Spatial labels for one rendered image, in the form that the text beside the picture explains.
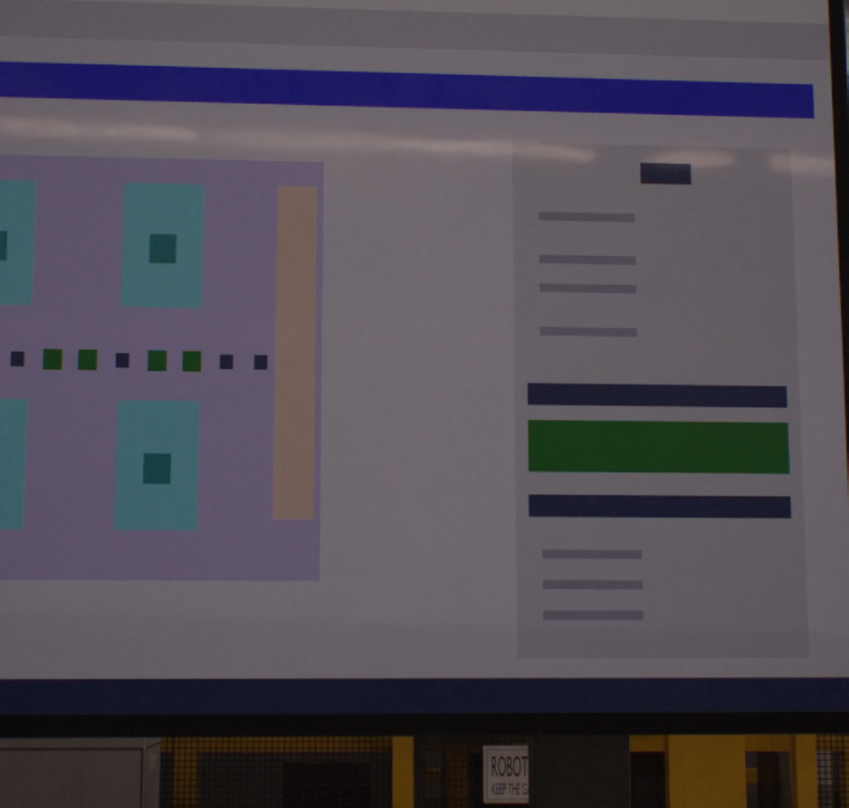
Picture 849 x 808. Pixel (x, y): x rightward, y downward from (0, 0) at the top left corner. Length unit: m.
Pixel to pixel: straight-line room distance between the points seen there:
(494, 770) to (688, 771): 0.93
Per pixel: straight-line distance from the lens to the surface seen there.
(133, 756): 7.20
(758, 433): 1.17
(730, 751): 8.07
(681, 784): 8.03
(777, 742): 9.31
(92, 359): 1.14
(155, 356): 1.13
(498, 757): 7.99
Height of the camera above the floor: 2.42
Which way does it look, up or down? 9 degrees up
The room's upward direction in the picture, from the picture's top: straight up
